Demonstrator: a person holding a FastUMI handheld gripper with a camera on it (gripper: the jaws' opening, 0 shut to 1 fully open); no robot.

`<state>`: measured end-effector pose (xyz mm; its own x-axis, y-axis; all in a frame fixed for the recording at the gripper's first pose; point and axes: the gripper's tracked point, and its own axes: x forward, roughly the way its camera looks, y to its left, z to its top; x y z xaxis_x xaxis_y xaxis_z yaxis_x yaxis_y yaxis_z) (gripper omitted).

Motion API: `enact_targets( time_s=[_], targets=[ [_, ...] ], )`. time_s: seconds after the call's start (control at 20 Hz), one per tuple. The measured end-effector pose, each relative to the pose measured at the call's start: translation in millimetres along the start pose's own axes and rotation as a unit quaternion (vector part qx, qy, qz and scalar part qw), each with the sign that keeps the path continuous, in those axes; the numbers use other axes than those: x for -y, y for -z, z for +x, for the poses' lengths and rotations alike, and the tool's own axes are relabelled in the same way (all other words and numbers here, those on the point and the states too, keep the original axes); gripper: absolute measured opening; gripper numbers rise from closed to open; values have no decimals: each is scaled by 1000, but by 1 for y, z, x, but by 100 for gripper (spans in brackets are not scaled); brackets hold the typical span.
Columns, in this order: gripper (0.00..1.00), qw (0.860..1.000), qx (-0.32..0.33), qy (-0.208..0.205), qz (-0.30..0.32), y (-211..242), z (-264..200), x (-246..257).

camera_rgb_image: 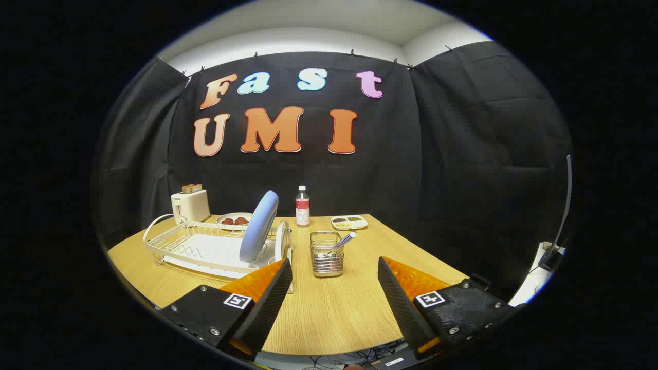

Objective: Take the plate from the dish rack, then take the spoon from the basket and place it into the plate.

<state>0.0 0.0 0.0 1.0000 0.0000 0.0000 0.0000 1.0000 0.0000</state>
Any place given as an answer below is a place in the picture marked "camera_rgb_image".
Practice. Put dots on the blue plate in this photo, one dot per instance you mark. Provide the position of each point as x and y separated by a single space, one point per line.
258 226

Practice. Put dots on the white divided dish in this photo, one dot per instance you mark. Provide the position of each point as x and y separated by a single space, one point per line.
350 222

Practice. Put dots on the cream toaster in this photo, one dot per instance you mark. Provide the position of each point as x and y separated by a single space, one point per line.
193 206

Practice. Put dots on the black backdrop cloth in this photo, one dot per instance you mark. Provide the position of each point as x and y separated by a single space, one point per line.
411 169

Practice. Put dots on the white round plate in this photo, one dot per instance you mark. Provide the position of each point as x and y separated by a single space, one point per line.
231 215

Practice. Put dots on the thin grey pole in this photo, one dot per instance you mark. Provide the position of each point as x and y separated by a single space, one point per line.
565 205

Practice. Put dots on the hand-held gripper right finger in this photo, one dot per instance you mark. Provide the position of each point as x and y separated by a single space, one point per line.
401 303

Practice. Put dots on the clear bottle red label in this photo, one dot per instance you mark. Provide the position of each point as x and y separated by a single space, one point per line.
303 210

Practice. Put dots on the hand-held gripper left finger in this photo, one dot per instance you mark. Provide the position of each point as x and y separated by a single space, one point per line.
272 298

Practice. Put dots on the white board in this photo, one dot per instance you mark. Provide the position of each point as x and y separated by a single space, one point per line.
534 280

